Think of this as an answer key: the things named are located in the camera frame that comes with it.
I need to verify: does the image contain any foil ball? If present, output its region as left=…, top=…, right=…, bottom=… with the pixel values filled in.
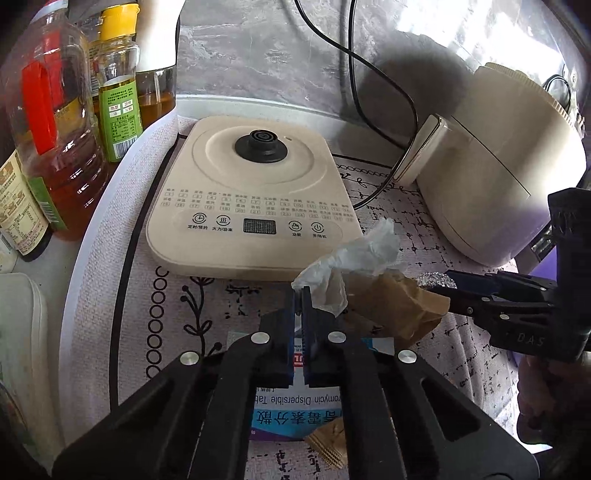
left=414, top=271, right=458, bottom=292

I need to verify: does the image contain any white top oil dispenser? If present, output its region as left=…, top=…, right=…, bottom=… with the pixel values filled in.
left=136, top=0, right=182, bottom=132

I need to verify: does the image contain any dark soy sauce bottle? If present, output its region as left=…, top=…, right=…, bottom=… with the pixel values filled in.
left=0, top=148, right=52, bottom=258

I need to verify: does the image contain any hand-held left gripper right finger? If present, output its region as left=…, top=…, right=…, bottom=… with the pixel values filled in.
left=300, top=286, right=541, bottom=480

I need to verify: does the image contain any white plastic container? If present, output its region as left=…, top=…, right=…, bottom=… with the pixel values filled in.
left=0, top=272, right=63, bottom=457

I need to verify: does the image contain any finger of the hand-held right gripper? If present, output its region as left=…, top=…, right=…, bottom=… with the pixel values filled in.
left=429, top=286, right=555, bottom=326
left=445, top=270, right=559, bottom=305

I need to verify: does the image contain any white tissue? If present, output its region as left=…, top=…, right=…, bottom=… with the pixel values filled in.
left=292, top=218, right=402, bottom=317

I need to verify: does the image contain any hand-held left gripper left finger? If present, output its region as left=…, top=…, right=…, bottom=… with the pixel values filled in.
left=53, top=286, right=296, bottom=480

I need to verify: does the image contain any patterned white table mat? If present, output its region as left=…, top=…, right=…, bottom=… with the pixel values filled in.
left=58, top=95, right=591, bottom=480

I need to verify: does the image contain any brown corrugated paper piece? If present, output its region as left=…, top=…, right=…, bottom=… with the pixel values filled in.
left=304, top=424, right=347, bottom=470

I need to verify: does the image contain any blue white medicine box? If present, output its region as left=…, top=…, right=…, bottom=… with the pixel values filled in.
left=225, top=330, right=397, bottom=443

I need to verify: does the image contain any red handle oil bottle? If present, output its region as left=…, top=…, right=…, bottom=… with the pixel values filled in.
left=0, top=0, right=109, bottom=241

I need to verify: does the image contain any person's right hand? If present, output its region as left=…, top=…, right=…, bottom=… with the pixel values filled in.
left=516, top=351, right=591, bottom=446

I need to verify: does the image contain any yellow cap green label bottle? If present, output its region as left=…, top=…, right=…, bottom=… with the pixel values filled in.
left=95, top=4, right=143, bottom=162

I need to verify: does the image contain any black power cable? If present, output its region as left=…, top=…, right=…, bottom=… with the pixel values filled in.
left=348, top=0, right=419, bottom=206
left=294, top=0, right=404, bottom=148

